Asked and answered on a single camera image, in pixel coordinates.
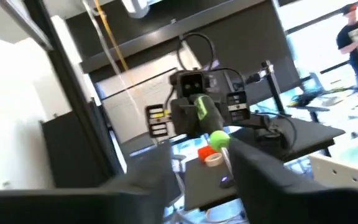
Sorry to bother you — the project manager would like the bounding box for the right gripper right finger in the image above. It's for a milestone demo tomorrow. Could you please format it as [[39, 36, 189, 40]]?
[[227, 136, 358, 224]]

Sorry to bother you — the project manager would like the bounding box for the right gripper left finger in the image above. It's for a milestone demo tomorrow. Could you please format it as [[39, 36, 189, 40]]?
[[0, 139, 183, 224]]

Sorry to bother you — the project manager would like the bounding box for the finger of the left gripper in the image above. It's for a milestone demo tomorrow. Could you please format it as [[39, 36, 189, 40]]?
[[170, 96, 203, 139], [213, 99, 229, 127]]

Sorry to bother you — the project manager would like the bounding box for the green and black screwdriver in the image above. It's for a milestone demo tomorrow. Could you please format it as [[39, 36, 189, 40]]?
[[188, 93, 235, 184]]

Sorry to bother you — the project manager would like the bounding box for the small orange red object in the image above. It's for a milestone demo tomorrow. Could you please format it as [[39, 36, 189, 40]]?
[[196, 145, 217, 162]]

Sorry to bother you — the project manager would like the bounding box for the black pole with clamp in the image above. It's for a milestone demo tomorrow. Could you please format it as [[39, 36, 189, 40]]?
[[253, 60, 288, 116]]

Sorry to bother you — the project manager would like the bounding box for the beige tape roll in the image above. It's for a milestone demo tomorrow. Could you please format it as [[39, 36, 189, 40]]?
[[204, 152, 224, 167]]

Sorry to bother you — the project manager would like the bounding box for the black cabinet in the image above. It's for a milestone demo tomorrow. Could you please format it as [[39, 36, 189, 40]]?
[[40, 110, 107, 190]]

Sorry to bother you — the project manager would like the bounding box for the black computer mouse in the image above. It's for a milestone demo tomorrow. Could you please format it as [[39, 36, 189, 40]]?
[[219, 175, 236, 190]]

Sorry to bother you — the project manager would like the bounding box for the person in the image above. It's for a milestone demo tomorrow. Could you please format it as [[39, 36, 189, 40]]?
[[336, 2, 358, 91]]

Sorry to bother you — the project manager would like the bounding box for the black corded desk device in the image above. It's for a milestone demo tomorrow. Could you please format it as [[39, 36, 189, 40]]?
[[250, 111, 297, 151]]

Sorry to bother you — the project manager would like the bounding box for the yellow cable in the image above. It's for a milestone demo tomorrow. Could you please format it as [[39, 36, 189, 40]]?
[[93, 0, 131, 73]]

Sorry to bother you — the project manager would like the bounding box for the black aluminium table frame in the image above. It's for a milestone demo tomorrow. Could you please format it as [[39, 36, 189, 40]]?
[[23, 0, 127, 187]]

